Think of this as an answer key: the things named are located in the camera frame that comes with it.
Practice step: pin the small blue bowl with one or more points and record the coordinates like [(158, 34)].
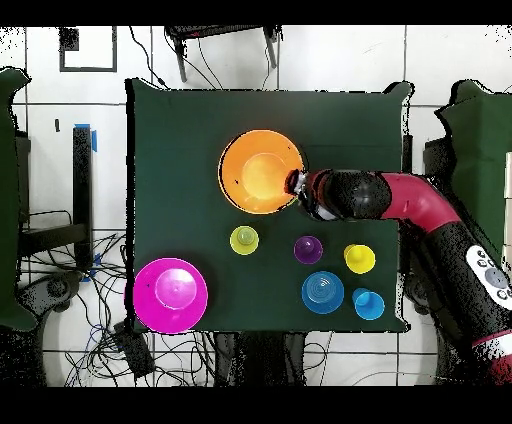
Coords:
[(322, 292)]

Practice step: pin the blue tape strip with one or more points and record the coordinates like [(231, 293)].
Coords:
[(94, 140)]

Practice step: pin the pale translucent yellow cup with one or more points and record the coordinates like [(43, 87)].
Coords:
[(244, 240)]

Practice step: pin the dark green tablecloth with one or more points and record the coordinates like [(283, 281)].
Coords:
[(180, 160)]

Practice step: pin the blue cup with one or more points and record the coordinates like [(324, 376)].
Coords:
[(368, 304)]

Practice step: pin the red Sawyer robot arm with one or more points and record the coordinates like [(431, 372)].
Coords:
[(420, 200)]

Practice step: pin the black floor frame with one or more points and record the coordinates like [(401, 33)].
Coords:
[(88, 70)]

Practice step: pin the black table frame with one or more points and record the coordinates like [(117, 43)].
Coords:
[(82, 180)]

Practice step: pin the neighbouring green cloth table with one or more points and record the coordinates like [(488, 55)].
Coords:
[(8, 200), (480, 128)]

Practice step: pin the purple cup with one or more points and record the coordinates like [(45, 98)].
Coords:
[(308, 250)]

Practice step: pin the black stool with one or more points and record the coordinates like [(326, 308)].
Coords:
[(216, 31)]

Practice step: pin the grey robot pedestal foot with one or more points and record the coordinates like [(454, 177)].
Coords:
[(416, 296), (56, 288)]

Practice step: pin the orange bowl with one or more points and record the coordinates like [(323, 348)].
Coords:
[(248, 160)]

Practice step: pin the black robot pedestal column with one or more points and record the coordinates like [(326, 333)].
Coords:
[(260, 360)]

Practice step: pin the black floor box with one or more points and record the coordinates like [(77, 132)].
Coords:
[(134, 350)]

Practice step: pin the pink bowl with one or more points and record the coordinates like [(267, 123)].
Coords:
[(170, 296)]

